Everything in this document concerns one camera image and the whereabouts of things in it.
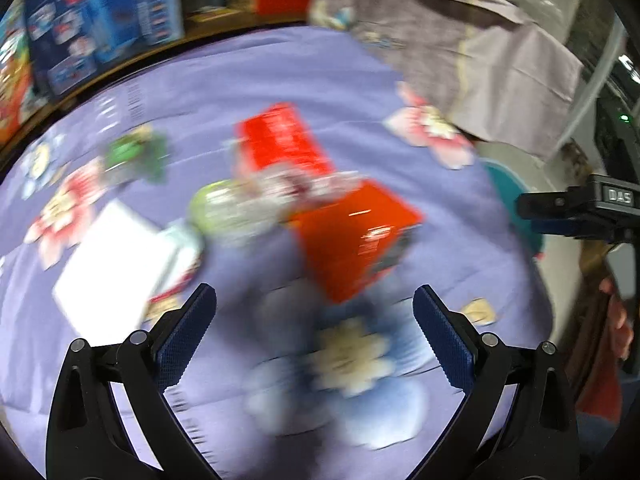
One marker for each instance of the green plastic wrapper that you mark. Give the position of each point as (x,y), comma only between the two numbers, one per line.
(135,152)

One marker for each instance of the purple floral tablecloth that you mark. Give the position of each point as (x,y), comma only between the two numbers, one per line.
(350,85)

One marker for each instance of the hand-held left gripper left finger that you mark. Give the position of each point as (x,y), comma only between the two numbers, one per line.
(185,332)

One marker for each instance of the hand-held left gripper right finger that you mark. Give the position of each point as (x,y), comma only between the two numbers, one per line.
(445,340)

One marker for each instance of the white paper sheet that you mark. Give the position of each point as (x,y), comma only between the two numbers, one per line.
(105,265)

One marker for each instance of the colourful cartoon toy box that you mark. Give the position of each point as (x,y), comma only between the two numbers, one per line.
(12,70)

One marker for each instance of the clear plastic item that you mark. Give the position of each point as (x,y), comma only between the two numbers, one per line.
(310,187)

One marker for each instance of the person's right forearm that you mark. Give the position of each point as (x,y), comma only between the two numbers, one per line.
(600,390)

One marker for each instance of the blue toy box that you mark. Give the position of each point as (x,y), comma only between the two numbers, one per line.
(100,20)

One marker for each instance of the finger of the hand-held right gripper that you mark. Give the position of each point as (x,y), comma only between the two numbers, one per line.
(565,226)
(550,205)

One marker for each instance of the black device with green light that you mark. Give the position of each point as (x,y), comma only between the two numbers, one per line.
(620,130)

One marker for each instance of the orange box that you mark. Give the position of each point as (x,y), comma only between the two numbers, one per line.
(355,240)

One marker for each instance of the red crinkled wrapper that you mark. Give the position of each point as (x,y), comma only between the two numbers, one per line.
(280,140)

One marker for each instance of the green white can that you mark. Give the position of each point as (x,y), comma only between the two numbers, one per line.
(220,210)

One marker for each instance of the person's right hand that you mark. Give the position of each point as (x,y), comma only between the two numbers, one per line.
(617,320)

